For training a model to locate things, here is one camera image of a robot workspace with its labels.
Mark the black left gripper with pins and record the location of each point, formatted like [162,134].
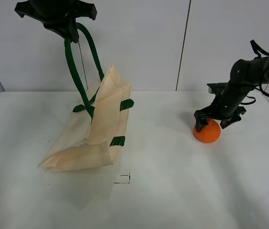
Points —
[60,13]

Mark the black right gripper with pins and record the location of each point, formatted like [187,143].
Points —
[225,106]

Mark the orange fruit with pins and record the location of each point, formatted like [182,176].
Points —
[209,133]

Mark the white linen bag green handles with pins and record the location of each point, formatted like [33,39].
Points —
[95,132]

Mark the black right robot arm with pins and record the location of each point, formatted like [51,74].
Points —
[254,72]

